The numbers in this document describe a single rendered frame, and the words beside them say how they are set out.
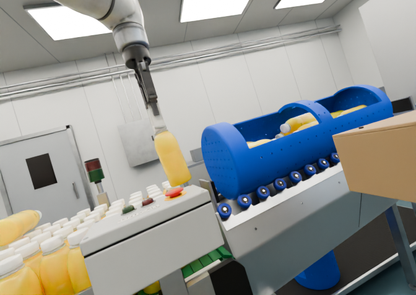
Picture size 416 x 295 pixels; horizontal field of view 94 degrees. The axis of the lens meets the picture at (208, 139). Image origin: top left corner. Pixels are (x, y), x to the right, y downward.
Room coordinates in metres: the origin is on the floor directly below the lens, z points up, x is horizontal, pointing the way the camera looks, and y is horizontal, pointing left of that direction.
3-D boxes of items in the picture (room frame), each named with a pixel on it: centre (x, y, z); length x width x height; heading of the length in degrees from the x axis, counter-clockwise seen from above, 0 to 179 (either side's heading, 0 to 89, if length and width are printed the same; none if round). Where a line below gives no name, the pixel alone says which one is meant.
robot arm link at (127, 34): (0.56, 0.13, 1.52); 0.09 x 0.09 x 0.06
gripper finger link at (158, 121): (0.54, 0.12, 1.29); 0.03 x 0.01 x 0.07; 111
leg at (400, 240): (1.14, -0.90, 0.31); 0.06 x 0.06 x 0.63; 21
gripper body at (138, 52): (0.56, 0.13, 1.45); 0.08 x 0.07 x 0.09; 21
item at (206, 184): (0.69, 0.05, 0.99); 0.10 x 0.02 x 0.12; 21
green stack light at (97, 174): (0.89, 0.54, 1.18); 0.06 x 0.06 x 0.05
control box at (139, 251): (0.35, 0.14, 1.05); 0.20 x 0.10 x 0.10; 111
